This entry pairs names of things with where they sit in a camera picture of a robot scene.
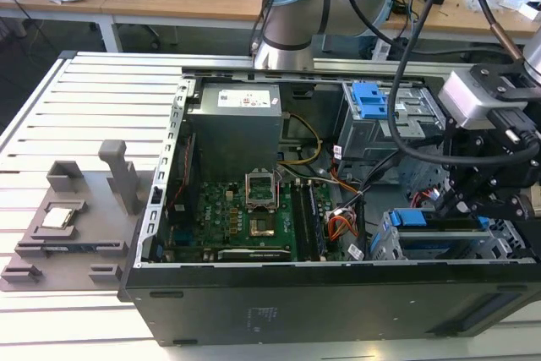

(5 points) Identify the red disk wire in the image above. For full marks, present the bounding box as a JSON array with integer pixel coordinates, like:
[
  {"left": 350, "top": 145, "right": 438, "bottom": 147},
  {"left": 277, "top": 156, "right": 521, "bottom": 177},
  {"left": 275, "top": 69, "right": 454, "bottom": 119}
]
[{"left": 410, "top": 186, "right": 441, "bottom": 211}]

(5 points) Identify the hard disk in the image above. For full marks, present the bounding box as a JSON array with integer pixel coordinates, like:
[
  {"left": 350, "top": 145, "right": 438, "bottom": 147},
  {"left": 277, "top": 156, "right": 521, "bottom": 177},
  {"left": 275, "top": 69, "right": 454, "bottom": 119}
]
[{"left": 382, "top": 207, "right": 492, "bottom": 261}]

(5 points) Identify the metal disk bay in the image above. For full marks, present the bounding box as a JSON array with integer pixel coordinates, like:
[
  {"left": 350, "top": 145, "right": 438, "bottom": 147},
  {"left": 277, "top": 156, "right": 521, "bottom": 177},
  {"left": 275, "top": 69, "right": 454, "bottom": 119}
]
[{"left": 370, "top": 207, "right": 530, "bottom": 264}]

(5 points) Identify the black RAM slot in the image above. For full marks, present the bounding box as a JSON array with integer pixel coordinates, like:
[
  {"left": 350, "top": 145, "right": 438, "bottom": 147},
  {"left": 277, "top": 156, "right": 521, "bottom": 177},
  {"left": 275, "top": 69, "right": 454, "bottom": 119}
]
[
  {"left": 303, "top": 181, "right": 331, "bottom": 259},
  {"left": 290, "top": 181, "right": 312, "bottom": 261}
]

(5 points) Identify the metal drive cage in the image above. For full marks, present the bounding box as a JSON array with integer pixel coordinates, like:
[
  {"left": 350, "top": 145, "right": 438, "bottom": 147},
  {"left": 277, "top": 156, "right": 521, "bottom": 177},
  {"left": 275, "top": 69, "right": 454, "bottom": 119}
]
[{"left": 339, "top": 80, "right": 448, "bottom": 181}]

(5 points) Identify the blue drive latch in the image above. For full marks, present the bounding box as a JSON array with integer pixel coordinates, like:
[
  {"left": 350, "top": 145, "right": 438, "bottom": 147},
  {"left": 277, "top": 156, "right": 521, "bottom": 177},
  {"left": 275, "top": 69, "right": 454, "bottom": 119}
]
[{"left": 349, "top": 81, "right": 389, "bottom": 122}]

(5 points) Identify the CPU socket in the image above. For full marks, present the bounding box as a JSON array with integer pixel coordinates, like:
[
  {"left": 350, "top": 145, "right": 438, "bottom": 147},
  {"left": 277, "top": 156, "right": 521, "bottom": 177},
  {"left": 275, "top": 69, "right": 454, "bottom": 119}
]
[{"left": 248, "top": 216, "right": 277, "bottom": 239}]

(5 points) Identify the black open PC case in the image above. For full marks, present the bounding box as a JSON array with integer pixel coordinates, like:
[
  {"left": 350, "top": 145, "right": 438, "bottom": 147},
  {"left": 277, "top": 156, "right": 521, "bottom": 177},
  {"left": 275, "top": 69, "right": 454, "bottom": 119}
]
[{"left": 117, "top": 65, "right": 541, "bottom": 347}]

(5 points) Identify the metal socket cover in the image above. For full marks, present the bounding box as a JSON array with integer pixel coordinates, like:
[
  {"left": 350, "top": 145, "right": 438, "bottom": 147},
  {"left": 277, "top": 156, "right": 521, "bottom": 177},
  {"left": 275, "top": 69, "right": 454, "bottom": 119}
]
[{"left": 243, "top": 169, "right": 283, "bottom": 211}]

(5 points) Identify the black graphics card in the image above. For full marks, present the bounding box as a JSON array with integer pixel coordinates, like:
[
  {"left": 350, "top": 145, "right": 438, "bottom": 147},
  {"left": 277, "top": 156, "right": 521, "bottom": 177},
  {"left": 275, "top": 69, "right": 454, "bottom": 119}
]
[{"left": 216, "top": 247, "right": 293, "bottom": 264}]

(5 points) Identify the grey power supply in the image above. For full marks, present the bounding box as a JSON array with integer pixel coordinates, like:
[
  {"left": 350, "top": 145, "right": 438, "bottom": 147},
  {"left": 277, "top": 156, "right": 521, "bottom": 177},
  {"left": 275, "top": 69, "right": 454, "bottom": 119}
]
[{"left": 184, "top": 81, "right": 283, "bottom": 177}]

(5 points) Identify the green motherboard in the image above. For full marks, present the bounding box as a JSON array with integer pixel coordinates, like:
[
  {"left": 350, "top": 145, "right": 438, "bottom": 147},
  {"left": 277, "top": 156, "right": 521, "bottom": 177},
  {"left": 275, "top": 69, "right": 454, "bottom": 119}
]
[{"left": 158, "top": 174, "right": 344, "bottom": 263}]

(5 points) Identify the black case fan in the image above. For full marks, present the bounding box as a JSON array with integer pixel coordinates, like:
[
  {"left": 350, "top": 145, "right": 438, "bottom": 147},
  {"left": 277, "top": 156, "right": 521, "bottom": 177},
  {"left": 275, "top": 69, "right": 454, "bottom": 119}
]
[{"left": 166, "top": 131, "right": 200, "bottom": 211}]

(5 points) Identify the wooden desk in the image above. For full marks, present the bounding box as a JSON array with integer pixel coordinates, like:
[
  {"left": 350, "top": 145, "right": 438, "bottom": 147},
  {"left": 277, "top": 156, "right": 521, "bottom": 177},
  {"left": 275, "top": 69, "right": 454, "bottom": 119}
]
[{"left": 0, "top": 0, "right": 541, "bottom": 46}]

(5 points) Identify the grey parts rack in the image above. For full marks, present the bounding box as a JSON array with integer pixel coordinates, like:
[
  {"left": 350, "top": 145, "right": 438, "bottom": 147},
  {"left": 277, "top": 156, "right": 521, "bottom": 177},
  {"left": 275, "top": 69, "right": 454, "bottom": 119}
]
[{"left": 0, "top": 139, "right": 141, "bottom": 293}]

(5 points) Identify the RAM stick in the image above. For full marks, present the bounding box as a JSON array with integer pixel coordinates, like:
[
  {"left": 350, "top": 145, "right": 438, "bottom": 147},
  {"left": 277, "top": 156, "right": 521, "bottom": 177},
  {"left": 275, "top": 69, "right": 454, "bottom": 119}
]
[{"left": 41, "top": 243, "right": 98, "bottom": 254}]

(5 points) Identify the silver CPU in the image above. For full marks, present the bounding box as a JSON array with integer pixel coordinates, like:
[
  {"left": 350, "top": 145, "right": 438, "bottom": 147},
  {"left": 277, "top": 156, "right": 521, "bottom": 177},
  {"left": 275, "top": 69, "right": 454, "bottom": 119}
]
[{"left": 41, "top": 205, "right": 78, "bottom": 230}]

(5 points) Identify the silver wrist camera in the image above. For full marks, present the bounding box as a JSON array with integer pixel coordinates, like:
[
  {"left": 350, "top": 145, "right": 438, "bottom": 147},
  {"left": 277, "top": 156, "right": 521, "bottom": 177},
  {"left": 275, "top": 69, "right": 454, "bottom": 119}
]
[{"left": 436, "top": 68, "right": 500, "bottom": 129}]

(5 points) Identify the black wire bundle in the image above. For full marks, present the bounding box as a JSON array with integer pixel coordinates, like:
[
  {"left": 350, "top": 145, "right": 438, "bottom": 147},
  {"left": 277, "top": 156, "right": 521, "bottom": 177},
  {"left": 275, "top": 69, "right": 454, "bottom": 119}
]
[{"left": 332, "top": 148, "right": 407, "bottom": 229}]

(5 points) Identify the black camera cable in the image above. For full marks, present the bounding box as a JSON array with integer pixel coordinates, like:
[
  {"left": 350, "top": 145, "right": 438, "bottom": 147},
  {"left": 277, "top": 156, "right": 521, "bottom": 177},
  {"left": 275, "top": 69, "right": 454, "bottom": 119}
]
[{"left": 387, "top": 0, "right": 541, "bottom": 160}]

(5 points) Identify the orange wire bundle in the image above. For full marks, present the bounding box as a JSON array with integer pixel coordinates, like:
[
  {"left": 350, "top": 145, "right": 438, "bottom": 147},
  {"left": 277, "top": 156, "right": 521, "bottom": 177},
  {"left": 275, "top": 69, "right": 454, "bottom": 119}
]
[{"left": 326, "top": 213, "right": 361, "bottom": 240}]

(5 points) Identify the yellow wire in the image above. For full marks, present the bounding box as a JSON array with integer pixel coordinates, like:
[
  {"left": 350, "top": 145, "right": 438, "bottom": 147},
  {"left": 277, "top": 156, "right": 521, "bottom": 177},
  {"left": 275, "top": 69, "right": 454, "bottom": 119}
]
[{"left": 277, "top": 112, "right": 325, "bottom": 167}]

